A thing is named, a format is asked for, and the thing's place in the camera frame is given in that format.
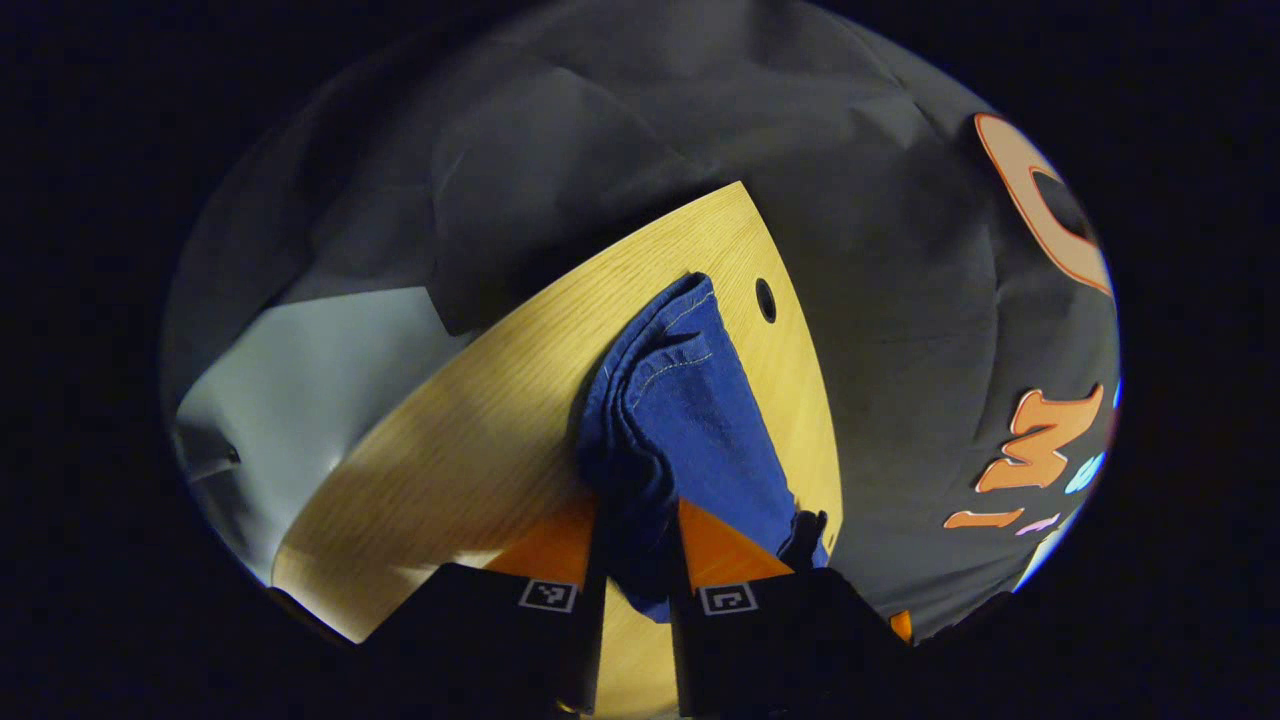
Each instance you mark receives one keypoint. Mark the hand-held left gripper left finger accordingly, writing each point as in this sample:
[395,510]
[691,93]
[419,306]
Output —
[590,650]

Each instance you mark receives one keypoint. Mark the blue denim jeans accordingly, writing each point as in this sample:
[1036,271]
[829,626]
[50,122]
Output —
[690,410]

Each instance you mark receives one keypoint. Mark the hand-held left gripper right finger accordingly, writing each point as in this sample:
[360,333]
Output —
[690,660]

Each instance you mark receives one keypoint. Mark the black backdrop cloth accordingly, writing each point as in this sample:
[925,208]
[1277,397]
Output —
[880,300]

